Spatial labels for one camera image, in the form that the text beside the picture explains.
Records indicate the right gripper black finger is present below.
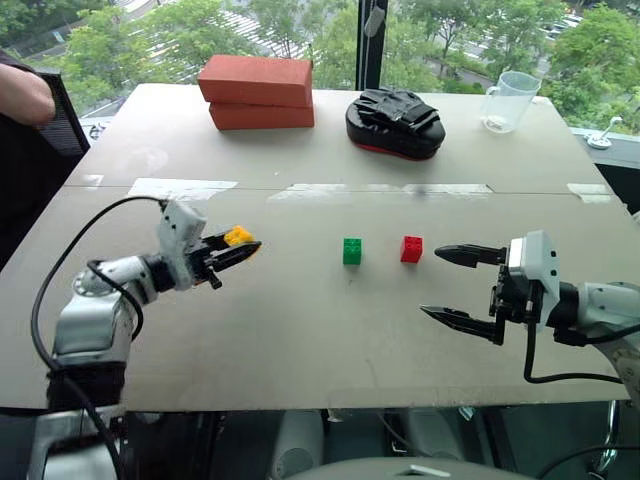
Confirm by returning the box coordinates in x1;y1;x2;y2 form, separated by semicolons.
419;304;506;347
433;243;509;270

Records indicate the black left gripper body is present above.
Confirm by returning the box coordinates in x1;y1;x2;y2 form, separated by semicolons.
187;234;224;291

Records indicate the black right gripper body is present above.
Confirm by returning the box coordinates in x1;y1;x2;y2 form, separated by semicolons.
489;263;547;334

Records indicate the yellow toy brick cube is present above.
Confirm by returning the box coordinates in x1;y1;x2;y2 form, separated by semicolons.
222;225;262;260

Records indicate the red toy brick cube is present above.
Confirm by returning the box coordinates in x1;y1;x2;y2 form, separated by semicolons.
399;235;424;265

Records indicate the long white tape strip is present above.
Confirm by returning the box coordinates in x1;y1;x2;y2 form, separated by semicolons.
266;182;495;203

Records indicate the green toy brick cube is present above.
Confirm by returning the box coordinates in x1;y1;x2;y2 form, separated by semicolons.
342;237;365;267

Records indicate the red clay brick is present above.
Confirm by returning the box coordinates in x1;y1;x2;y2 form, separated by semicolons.
196;54;315;110
208;101;317;133

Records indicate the black boxing focus pad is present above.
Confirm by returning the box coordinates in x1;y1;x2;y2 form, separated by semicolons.
343;86;448;163

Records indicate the clear plastic measuring cup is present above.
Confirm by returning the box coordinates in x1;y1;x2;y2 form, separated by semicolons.
480;70;543;136

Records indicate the grey rounded robot body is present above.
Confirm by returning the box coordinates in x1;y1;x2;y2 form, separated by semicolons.
298;456;534;480

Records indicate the black mesh chair back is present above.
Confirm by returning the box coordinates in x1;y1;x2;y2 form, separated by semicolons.
35;71;92;160

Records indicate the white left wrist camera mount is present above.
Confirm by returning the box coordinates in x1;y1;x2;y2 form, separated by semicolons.
156;199;209;291

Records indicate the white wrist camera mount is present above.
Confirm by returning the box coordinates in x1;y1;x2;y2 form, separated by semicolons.
506;229;562;332
156;199;209;291

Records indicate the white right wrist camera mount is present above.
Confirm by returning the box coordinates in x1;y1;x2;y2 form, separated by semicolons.
506;229;562;332

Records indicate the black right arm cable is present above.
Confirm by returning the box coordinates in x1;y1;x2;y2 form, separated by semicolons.
523;319;640;386

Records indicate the window blind cord pull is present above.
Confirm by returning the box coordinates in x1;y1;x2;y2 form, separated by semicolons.
362;0;390;40

